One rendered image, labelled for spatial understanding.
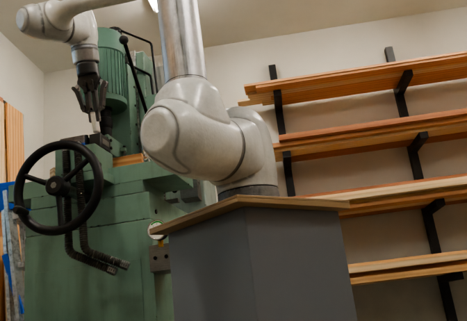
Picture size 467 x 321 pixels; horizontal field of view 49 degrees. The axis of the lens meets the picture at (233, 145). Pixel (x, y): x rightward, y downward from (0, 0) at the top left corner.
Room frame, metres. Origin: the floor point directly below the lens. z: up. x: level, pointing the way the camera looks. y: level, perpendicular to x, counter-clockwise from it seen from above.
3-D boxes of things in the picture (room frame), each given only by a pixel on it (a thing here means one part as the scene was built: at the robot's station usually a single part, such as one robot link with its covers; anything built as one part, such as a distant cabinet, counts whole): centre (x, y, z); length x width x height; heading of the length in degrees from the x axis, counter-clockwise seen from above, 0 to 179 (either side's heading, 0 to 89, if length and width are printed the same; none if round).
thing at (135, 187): (1.74, 0.49, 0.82); 0.40 x 0.21 x 0.04; 80
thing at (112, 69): (1.80, 0.48, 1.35); 0.18 x 0.18 x 0.31
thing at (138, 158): (1.71, 0.44, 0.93); 0.23 x 0.02 x 0.06; 80
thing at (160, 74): (2.09, 0.28, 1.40); 0.10 x 0.06 x 0.16; 170
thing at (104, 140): (1.60, 0.49, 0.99); 0.13 x 0.11 x 0.06; 80
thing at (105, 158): (1.60, 0.50, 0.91); 0.15 x 0.14 x 0.09; 80
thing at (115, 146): (1.81, 0.47, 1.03); 0.14 x 0.07 x 0.09; 170
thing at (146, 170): (1.69, 0.48, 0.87); 0.61 x 0.30 x 0.06; 80
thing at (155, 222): (1.54, 0.26, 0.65); 0.06 x 0.04 x 0.08; 80
